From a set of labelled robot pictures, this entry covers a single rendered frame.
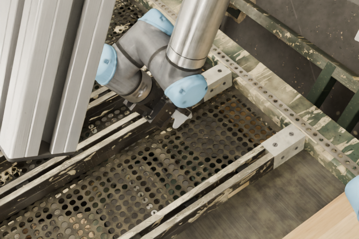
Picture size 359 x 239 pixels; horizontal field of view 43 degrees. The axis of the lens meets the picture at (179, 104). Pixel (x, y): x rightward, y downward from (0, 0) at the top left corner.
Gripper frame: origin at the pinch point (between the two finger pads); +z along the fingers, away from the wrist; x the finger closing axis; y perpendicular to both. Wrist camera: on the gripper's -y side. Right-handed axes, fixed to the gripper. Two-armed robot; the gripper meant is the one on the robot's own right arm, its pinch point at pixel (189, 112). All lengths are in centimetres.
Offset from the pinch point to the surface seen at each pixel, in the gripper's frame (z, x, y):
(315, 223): 33.9, 31.7, 2.8
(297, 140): 34.3, 11.9, -12.6
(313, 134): 39.4, 12.5, -17.5
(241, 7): 98, -93, -58
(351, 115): 107, -10, -41
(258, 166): 27.2, 11.0, 0.4
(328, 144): 40.0, 18.0, -17.5
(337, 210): 37.6, 32.8, -3.7
